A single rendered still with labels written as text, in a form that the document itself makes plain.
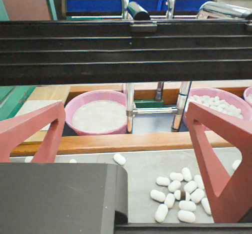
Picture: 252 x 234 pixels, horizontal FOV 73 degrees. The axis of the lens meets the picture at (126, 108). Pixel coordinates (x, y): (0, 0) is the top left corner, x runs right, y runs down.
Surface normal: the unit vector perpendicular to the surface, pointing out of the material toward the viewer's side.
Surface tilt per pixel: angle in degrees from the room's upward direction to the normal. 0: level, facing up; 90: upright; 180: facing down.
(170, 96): 90
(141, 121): 0
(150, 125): 0
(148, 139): 0
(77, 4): 58
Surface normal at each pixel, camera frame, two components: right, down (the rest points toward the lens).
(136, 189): 0.00, -0.81
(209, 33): 0.05, 0.07
